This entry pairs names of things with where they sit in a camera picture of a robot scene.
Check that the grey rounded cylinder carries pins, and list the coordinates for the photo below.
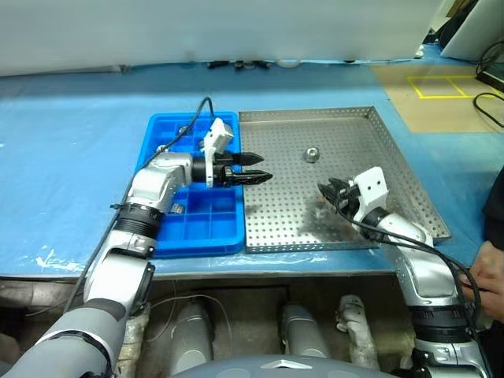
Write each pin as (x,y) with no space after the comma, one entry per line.
(303,330)
(191,338)

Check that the person's bare hand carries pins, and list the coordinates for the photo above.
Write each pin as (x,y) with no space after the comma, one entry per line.
(490,279)

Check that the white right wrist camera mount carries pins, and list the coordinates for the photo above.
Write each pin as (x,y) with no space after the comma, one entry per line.
(374,185)

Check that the white wrapped padding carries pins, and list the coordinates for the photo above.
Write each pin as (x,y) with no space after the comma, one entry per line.
(354,327)
(134,342)

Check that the brown cardboard sheet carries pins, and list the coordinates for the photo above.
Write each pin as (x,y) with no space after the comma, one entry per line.
(393,82)

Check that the grey robot torso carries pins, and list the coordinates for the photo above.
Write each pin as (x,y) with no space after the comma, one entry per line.
(275,367)

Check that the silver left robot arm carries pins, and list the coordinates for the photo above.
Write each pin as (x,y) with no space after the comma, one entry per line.
(157,185)

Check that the small black clip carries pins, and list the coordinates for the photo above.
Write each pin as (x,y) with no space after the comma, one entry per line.
(216,64)
(239,64)
(258,64)

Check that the dark bag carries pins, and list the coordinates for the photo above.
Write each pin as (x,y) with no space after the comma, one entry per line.
(449,30)

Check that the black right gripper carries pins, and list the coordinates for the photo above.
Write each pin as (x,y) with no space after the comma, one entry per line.
(349,201)

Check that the white board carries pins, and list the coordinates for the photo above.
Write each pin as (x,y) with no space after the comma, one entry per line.
(472,37)

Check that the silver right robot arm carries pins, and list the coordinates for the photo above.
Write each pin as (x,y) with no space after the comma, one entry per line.
(429,275)

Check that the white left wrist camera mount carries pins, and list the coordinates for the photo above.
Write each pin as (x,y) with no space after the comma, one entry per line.
(220,136)

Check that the perforated metal tray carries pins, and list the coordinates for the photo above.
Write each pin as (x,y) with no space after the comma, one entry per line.
(283,134)

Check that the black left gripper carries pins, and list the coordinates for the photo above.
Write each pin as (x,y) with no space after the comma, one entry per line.
(221,169)

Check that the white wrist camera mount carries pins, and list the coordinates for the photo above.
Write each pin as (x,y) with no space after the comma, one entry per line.
(374,185)
(220,136)

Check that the blue compartment tray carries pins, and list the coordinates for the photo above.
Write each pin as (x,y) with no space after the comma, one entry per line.
(220,233)

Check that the person's dark clothing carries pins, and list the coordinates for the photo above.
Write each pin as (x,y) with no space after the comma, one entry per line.
(495,208)

